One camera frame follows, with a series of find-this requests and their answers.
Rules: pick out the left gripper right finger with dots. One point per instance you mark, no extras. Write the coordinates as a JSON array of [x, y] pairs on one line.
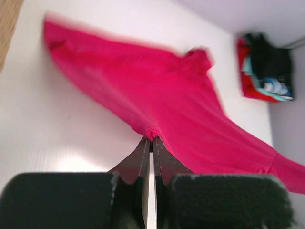
[[186, 200]]

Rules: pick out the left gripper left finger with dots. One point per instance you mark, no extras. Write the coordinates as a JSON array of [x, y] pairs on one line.
[[79, 200]]

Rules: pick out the pink t shirt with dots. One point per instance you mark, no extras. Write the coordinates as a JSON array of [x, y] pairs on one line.
[[161, 94]]

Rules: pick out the blue flower print t shirt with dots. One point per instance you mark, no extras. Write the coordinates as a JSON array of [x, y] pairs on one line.
[[276, 88]]

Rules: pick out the wicker basket with liner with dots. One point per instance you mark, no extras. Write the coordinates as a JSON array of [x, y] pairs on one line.
[[9, 13]]

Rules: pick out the red t shirt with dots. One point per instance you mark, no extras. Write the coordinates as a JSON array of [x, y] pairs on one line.
[[248, 90]]

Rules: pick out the right aluminium frame post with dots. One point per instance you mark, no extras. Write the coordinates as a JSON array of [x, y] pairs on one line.
[[295, 44]]

